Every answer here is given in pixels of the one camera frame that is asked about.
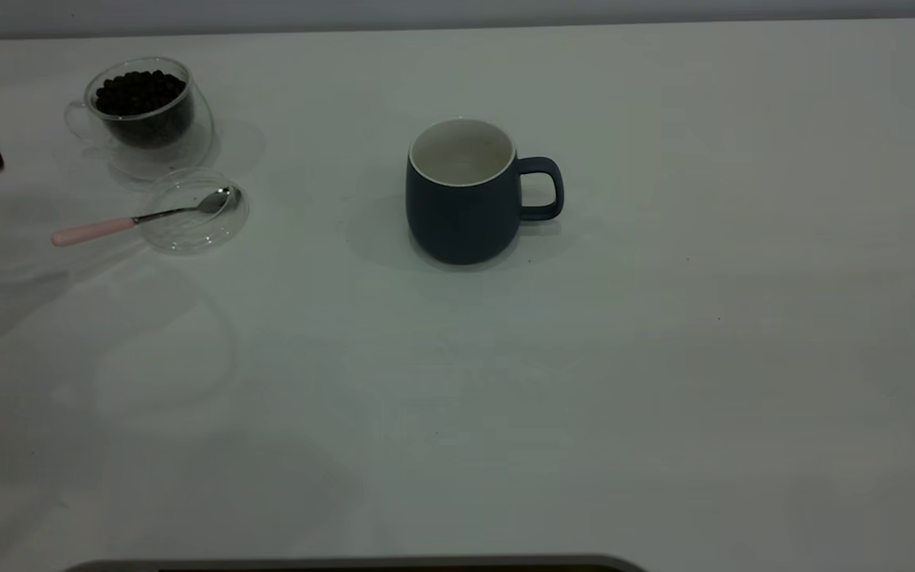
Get pink-handled metal spoon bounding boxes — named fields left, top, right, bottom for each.
left=51, top=187, right=234, bottom=247

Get double-walled glass cup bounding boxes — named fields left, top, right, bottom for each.
left=64, top=57, right=216, bottom=184

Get clear glass lid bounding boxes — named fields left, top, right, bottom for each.
left=138, top=168, right=250, bottom=256

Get dark grey ceramic mug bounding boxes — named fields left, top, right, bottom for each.
left=405, top=118, right=566, bottom=266

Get dark coffee beans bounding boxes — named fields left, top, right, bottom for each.
left=95, top=70, right=195, bottom=149

